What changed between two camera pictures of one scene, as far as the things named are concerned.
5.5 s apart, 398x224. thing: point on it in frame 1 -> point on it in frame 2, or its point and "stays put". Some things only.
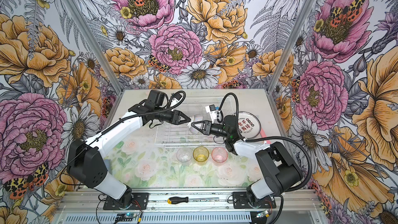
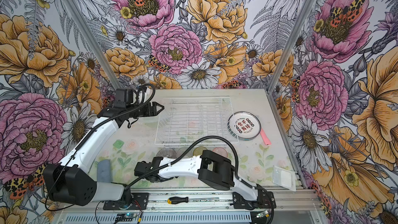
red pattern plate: [249, 125] stays put
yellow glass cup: [200, 154] stays put
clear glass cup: [184, 155] stays put
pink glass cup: [219, 156] stays put
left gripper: [175, 119] -> [153, 109]
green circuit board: [125, 217] stays put
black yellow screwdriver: [178, 199] stays put
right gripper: [206, 129] -> [167, 178]
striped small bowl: [195, 119] -> [167, 152]
